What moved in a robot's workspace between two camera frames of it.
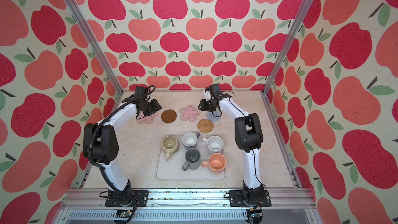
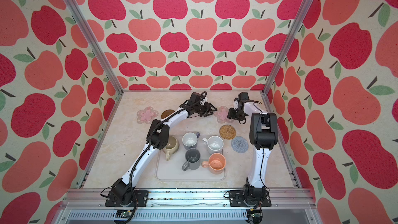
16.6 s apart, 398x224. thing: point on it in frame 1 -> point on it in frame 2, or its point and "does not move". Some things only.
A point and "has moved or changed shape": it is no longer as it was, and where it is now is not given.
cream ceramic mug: x=170 y=145 does not move
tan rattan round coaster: x=205 y=125 -> x=227 y=131
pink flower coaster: x=190 y=113 has moved or changed shape
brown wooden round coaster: x=169 y=116 does not move
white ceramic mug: x=215 y=144 does not move
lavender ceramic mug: x=190 y=140 does not move
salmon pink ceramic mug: x=216 y=164 does not move
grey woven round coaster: x=211 y=117 has moved or changed shape
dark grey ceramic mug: x=193 y=156 does not move
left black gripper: x=156 y=106 -> x=207 y=110
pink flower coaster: x=148 y=119 does not move
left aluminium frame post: x=88 y=32 does not move
